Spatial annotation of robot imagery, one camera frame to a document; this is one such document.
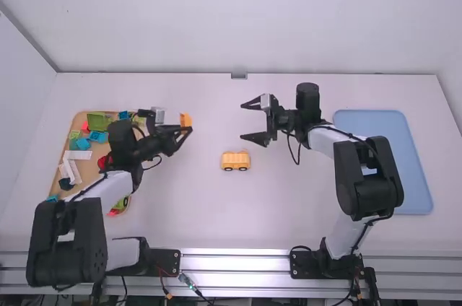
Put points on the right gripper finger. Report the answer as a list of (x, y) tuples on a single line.
[(252, 104), (258, 138)]

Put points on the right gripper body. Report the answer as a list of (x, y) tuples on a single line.
[(277, 122)]

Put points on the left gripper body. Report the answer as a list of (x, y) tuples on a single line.
[(160, 140)]

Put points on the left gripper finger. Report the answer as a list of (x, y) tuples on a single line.
[(169, 128), (177, 145)]

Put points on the yellow toy brick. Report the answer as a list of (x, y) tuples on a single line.
[(186, 119)]

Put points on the yellow toy car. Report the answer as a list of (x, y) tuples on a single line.
[(235, 161)]

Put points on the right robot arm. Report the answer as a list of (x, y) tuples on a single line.
[(321, 140)]

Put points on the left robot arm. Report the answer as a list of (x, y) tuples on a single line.
[(119, 183)]

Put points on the lime green toy brick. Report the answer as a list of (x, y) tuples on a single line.
[(135, 120)]

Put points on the blue toy brick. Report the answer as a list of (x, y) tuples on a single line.
[(98, 137), (53, 199), (83, 144), (125, 115)]

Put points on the red toy brick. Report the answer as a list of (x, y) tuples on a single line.
[(103, 163)]

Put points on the pink toy brick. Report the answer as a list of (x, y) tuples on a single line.
[(86, 127)]

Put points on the tan tray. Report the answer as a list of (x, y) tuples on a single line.
[(90, 176)]

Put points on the white toy brick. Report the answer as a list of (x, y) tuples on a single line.
[(70, 170), (81, 155)]

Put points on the pile of toy bricks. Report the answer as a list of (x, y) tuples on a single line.
[(117, 208)]

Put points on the light green toy brick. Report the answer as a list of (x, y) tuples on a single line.
[(76, 135)]

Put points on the dark teal toy brick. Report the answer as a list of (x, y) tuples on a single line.
[(65, 184)]

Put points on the blue mat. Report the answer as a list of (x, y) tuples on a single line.
[(382, 154)]

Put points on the silver rails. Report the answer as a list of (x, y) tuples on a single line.
[(234, 262)]

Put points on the small circuit board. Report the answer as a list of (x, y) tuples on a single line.
[(188, 281)]

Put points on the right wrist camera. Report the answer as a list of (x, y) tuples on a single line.
[(266, 102)]

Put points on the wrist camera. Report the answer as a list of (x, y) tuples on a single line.
[(159, 116), (266, 102)]

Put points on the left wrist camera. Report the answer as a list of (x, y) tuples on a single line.
[(159, 116)]

